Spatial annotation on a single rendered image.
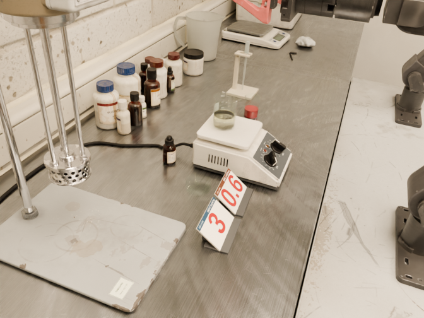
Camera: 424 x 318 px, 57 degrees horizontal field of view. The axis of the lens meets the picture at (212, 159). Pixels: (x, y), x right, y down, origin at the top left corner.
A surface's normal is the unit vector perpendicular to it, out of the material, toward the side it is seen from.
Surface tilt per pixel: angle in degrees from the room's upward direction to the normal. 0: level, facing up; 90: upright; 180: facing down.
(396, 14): 90
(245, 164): 90
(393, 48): 90
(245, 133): 0
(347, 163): 0
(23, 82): 90
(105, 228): 0
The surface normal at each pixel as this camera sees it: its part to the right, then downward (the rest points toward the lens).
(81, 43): 0.93, 0.25
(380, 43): -0.36, 0.51
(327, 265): 0.06, -0.82
